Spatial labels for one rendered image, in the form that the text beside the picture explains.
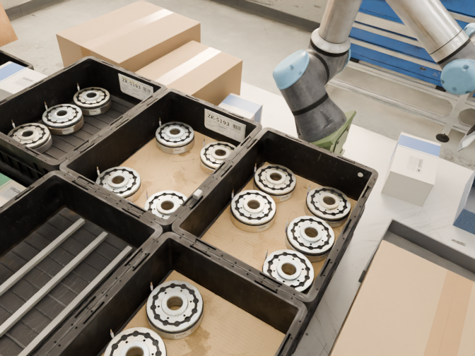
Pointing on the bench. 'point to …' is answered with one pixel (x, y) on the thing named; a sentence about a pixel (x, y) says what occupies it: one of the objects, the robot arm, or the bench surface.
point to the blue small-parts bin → (466, 208)
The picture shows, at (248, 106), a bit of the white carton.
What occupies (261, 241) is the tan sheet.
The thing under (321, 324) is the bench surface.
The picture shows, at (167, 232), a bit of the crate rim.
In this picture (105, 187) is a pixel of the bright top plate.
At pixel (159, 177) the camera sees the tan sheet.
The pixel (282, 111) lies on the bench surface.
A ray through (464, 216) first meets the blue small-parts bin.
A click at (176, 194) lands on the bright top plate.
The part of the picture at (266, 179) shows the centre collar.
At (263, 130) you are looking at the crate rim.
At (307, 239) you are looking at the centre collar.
